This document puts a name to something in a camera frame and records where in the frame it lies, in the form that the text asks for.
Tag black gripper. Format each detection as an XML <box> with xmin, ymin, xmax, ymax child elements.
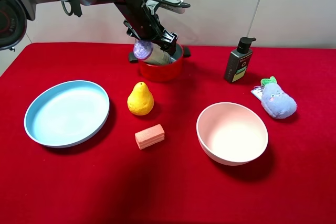
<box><xmin>114</xmin><ymin>0</ymin><xmax>178</xmax><ymax>56</ymax></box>

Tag yellow pear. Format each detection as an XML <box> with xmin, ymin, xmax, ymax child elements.
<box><xmin>127</xmin><ymin>82</ymin><xmax>154</xmax><ymax>116</ymax></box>

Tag dark pump bottle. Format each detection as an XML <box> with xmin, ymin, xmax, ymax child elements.
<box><xmin>224</xmin><ymin>37</ymin><xmax>256</xmax><ymax>83</ymax></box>

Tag pink wafer block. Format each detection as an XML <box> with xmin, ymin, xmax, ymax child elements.
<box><xmin>135</xmin><ymin>124</ymin><xmax>165</xmax><ymax>150</ymax></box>

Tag blue plate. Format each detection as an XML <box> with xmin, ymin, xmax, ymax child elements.
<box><xmin>24</xmin><ymin>80</ymin><xmax>110</xmax><ymax>148</ymax></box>

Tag red tablecloth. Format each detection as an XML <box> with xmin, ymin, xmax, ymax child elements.
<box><xmin>1</xmin><ymin>43</ymin><xmax>335</xmax><ymax>223</ymax></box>

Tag pink bowl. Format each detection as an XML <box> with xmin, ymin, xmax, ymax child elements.
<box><xmin>196</xmin><ymin>102</ymin><xmax>268</xmax><ymax>166</ymax></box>

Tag purple eggplant plush toy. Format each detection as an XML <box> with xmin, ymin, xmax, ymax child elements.
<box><xmin>251</xmin><ymin>76</ymin><xmax>297</xmax><ymax>120</ymax></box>

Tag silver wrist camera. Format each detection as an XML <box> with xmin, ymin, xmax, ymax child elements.
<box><xmin>145</xmin><ymin>0</ymin><xmax>191</xmax><ymax>15</ymax></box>

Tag red pot black handles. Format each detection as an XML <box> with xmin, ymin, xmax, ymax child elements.
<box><xmin>128</xmin><ymin>44</ymin><xmax>191</xmax><ymax>82</ymax></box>

